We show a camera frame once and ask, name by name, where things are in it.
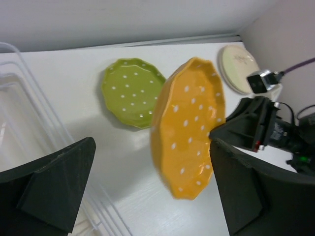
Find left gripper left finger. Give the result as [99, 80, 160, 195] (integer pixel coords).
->
[0, 137, 96, 236]

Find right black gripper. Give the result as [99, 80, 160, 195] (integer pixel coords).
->
[209, 97, 315, 176]

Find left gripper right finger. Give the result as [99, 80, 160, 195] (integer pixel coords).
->
[210, 139, 315, 236]

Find orange plate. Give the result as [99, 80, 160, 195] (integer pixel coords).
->
[150, 57, 225, 200]

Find cream and green plate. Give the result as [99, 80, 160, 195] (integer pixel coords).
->
[217, 45, 259, 95]

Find clear plastic dish rack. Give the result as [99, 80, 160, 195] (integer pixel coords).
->
[0, 43, 131, 236]

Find green polka dot plate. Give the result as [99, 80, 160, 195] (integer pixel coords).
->
[101, 58, 166, 129]

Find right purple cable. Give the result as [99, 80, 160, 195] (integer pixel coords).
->
[283, 57, 315, 76]

